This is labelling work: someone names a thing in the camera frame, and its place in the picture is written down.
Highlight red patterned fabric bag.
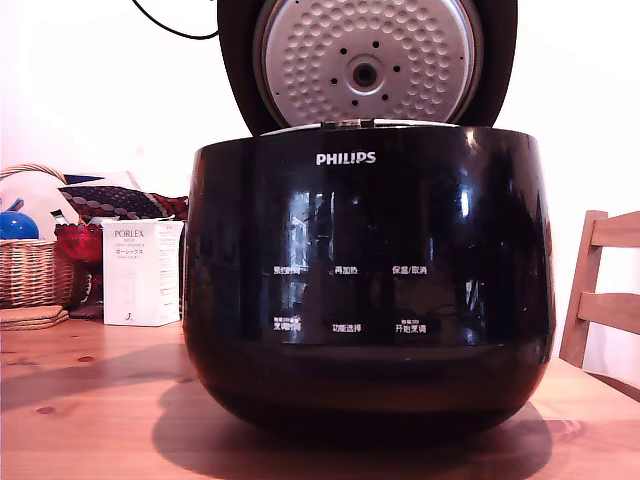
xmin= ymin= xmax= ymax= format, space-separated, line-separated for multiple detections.
xmin=57 ymin=184 xmax=191 ymax=224

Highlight black rice cooker lid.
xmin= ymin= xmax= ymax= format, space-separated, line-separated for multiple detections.
xmin=215 ymin=0 xmax=520 ymax=138

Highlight white Porlex box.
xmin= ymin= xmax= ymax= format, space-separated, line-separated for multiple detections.
xmin=101 ymin=218 xmax=186 ymax=328

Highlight wooden chair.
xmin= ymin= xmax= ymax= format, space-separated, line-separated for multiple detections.
xmin=558 ymin=209 xmax=640 ymax=387

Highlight wicker basket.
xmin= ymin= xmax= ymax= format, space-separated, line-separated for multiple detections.
xmin=0 ymin=163 xmax=77 ymax=311

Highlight black Philips rice cooker body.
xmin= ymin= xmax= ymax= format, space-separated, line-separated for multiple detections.
xmin=180 ymin=124 xmax=558 ymax=445

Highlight blue ball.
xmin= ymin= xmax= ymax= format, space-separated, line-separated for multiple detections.
xmin=0 ymin=210 xmax=41 ymax=242

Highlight red glass bowl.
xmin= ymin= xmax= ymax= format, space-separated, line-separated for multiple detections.
xmin=53 ymin=222 xmax=105 ymax=319

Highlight black cable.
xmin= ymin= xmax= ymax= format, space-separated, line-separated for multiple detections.
xmin=130 ymin=0 xmax=220 ymax=41

